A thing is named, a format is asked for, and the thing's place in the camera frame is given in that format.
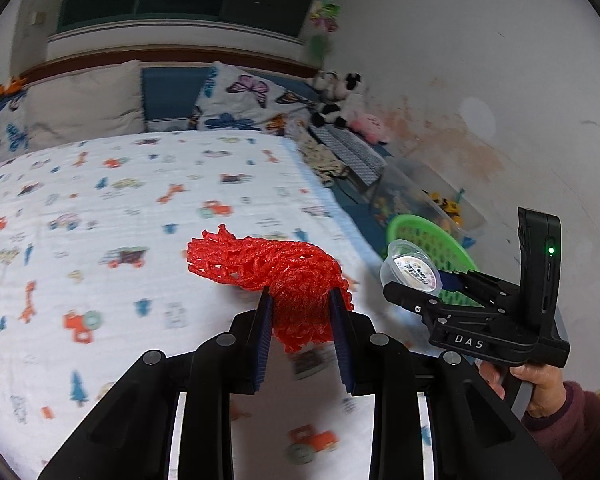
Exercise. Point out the yellow toy vehicle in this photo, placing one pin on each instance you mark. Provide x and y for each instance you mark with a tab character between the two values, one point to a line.
447	205

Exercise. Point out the beige printed clothes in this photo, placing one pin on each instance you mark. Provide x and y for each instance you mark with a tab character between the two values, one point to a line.
325	162

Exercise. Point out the black and white plush cow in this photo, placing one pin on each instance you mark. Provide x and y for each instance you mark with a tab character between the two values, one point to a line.
337	92

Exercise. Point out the colourful wall decoration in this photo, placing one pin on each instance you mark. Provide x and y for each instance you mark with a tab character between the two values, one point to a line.
325	20

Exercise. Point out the butterfly print pillow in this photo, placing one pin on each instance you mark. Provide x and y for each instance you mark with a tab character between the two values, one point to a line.
250	97
2	130

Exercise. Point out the red foam net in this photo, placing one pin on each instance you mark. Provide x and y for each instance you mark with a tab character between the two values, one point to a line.
285	270

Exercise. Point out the printed blanket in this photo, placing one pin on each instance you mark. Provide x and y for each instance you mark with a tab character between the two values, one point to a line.
130	220

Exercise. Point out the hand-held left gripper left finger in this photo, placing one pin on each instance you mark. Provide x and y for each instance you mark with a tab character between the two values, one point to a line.
262	340

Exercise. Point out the green plastic basket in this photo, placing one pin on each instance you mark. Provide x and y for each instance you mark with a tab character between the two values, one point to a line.
432	240

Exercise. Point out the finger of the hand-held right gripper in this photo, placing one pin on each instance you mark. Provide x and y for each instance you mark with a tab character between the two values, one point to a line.
410	299
480	287

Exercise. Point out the clear plastic cup with lid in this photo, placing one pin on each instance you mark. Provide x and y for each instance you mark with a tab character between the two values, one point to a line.
412	267

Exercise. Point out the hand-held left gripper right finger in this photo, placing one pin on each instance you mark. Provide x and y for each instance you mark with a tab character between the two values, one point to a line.
341	341

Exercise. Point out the black and white patterned cloth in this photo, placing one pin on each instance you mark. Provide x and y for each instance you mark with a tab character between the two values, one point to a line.
352	152

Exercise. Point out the clear plastic storage bin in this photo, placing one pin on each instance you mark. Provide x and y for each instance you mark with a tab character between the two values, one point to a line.
410	185

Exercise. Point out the beige pillow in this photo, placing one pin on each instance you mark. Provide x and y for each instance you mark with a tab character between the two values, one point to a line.
90	105

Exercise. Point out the pink plush toy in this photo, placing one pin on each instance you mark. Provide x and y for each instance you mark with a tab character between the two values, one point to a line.
370	127

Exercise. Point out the person's right forearm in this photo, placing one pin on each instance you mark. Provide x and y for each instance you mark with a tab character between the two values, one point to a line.
575	435

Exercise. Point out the person's right hand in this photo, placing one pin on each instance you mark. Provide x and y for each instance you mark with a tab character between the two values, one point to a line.
545	377

